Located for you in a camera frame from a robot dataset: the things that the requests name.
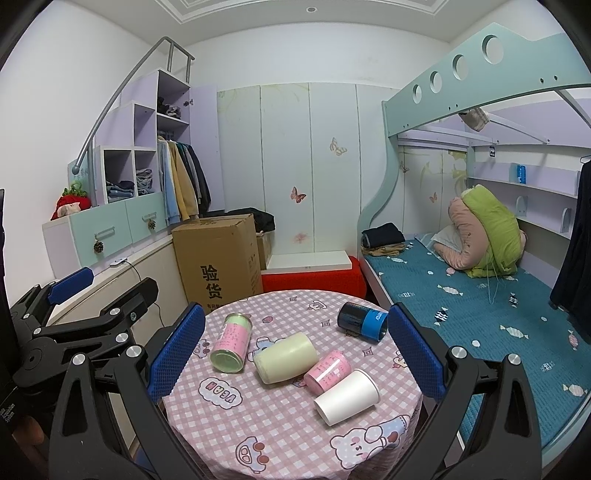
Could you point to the white paper cup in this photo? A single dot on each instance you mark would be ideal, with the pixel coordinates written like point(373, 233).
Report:
point(351, 396)

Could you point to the pink green tin can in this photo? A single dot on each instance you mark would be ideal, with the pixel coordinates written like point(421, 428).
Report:
point(229, 352)

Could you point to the pink checkered tablecloth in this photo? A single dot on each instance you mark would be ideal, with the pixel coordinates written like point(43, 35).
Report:
point(240, 428)

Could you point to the strawberry plush toy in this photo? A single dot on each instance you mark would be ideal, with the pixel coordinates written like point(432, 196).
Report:
point(74, 199)

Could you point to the grey metal handrail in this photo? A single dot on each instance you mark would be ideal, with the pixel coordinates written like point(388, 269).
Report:
point(172, 47)

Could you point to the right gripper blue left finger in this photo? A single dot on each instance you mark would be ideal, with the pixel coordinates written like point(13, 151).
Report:
point(166, 365)

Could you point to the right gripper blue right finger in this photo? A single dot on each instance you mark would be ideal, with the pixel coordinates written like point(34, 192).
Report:
point(422, 348)

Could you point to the black clothes behind box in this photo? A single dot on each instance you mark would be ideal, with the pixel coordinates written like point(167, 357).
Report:
point(263, 221)

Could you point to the dark hanging garment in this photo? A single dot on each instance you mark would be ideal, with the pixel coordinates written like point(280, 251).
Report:
point(572, 288)

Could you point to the black blue cylindrical can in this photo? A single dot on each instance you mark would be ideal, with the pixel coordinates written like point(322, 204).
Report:
point(368, 323)

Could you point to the folded jeans in cubby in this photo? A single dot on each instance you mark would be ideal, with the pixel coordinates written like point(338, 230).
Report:
point(126, 189)

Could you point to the teal patterned mattress sheet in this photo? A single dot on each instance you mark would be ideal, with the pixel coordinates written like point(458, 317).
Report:
point(493, 317)

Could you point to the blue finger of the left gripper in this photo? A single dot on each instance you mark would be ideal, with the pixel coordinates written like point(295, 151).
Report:
point(39, 302)
point(119, 315)

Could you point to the hanging clothes row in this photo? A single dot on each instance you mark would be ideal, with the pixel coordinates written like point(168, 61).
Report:
point(182, 181)

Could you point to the red storage box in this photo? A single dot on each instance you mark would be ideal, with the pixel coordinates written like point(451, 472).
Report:
point(349, 281)

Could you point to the folded dark clothes stack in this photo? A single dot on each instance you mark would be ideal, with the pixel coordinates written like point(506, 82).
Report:
point(386, 240)

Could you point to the teal bunk bed frame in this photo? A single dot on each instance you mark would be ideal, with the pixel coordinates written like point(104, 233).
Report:
point(497, 89)

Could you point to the purple bed wall shelf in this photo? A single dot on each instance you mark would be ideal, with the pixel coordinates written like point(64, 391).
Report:
point(548, 200)

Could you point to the cream green plastic cup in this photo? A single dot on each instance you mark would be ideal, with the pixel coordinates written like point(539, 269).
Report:
point(286, 359)

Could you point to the white pillow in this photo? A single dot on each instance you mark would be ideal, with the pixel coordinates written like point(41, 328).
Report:
point(449, 237)

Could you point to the pink plastic cup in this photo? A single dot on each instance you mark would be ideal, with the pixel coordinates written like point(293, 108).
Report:
point(327, 372)

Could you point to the green pink rolled quilt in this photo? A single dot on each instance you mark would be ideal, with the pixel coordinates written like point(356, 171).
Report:
point(493, 243)

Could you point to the white low cabinet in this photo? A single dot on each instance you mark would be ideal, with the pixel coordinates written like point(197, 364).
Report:
point(156, 260)

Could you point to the blue bottle on shelf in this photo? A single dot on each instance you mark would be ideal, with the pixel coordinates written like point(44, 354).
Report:
point(518, 173)

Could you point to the purple staircase shelf unit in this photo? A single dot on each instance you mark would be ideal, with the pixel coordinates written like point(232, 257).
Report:
point(157, 104)

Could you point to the brown cardboard box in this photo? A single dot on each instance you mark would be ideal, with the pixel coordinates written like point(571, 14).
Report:
point(218, 260)

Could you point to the white board on box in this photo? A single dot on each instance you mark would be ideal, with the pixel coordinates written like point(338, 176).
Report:
point(309, 262)

